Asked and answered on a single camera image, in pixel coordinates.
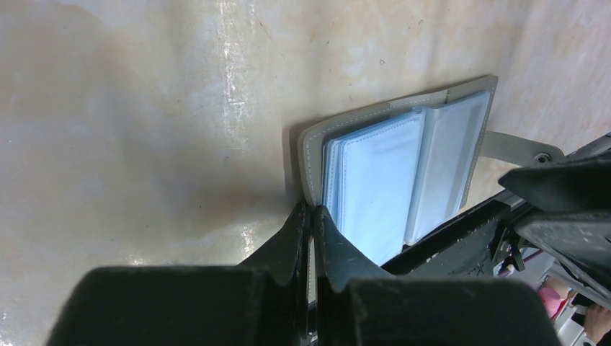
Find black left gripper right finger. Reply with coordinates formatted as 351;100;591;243
312;207;559;345

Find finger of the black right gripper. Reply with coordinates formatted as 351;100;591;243
499;157;610;213
514;210;610;306

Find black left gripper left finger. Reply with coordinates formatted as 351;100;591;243
48;203;311;345

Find grey card holder wallet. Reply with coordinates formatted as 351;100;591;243
297;75;565;265

